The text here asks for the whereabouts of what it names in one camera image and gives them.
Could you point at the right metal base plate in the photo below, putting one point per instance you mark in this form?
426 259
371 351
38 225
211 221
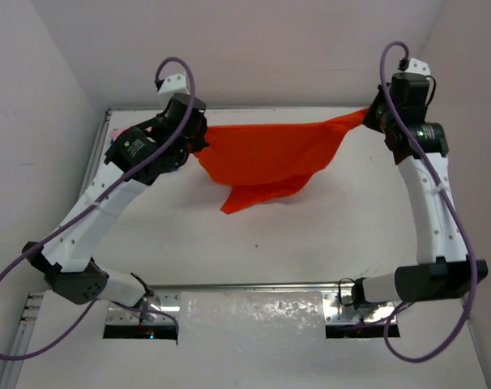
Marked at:
338 311

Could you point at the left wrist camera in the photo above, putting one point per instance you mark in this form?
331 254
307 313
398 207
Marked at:
166 88

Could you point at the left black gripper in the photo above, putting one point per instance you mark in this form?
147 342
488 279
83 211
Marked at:
198 135

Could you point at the folded pink t shirt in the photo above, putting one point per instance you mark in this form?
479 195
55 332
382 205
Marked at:
115 133

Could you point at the aluminium frame rail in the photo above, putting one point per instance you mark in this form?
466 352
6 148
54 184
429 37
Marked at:
343 284
394 137
87 178

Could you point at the white front cover board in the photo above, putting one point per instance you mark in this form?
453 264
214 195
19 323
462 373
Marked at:
258 340

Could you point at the front aluminium frame rail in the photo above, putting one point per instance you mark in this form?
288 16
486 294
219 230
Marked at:
343 284

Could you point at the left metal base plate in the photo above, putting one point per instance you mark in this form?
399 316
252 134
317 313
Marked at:
161 310

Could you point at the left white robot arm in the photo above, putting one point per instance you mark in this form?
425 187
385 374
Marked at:
136 157

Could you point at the metal base plate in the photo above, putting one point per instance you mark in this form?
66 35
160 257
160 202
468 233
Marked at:
338 311
161 310

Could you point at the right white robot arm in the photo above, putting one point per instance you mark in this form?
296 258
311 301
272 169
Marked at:
442 270

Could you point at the orange t shirt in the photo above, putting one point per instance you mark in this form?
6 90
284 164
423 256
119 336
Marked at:
263 162

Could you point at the right aluminium frame rail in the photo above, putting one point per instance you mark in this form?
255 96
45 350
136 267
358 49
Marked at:
394 137

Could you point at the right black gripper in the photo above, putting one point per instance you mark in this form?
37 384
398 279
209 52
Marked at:
370 119

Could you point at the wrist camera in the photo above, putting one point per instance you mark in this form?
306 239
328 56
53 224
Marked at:
414 66
166 88

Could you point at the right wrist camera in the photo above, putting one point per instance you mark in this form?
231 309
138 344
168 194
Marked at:
414 66

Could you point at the left aluminium frame rail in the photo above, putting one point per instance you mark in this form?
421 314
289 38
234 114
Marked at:
87 178

